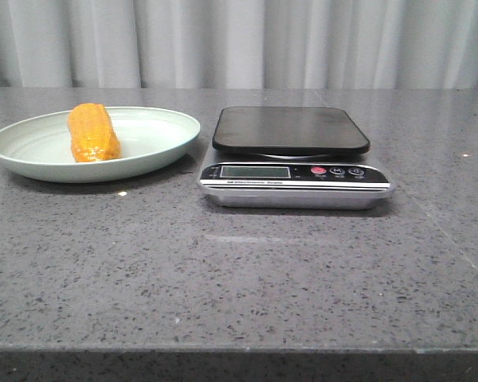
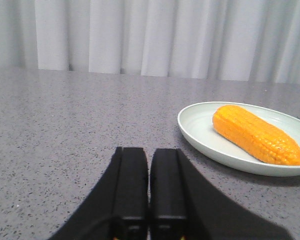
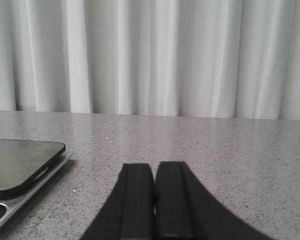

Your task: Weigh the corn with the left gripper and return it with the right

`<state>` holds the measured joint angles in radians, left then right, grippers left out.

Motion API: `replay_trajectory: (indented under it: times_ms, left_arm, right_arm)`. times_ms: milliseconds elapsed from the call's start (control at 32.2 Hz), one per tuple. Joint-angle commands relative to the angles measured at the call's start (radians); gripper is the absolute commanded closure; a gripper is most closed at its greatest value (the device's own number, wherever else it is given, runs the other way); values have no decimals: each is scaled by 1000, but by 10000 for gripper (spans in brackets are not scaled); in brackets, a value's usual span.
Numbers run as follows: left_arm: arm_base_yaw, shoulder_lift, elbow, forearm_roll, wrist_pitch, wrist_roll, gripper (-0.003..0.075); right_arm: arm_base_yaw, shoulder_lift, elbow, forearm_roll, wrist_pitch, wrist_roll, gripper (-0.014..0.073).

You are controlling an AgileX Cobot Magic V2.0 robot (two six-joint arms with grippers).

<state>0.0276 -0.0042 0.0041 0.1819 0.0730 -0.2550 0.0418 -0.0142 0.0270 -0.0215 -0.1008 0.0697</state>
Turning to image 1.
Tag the orange corn cob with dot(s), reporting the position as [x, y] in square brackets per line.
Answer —
[93, 138]

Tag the black silver kitchen scale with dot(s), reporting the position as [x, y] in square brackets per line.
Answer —
[292, 158]

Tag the pale green plate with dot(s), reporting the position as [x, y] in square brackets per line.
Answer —
[151, 138]

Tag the white pleated curtain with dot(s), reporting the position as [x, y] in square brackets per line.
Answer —
[239, 44]

